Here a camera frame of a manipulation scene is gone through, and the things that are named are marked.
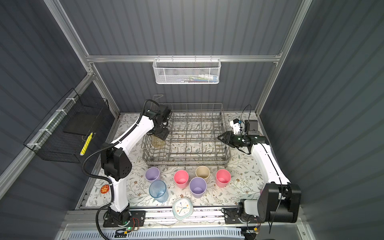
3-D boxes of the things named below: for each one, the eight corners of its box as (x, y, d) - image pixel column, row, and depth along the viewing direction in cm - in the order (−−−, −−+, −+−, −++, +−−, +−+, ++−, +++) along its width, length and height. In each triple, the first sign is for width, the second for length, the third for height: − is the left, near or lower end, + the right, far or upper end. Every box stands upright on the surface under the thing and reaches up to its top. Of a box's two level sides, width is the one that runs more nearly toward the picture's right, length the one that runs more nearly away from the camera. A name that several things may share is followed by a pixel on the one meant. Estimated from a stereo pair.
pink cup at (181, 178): (175, 190, 84) (173, 184, 76) (176, 177, 89) (174, 169, 81) (188, 190, 84) (188, 184, 76) (189, 177, 89) (188, 169, 81)
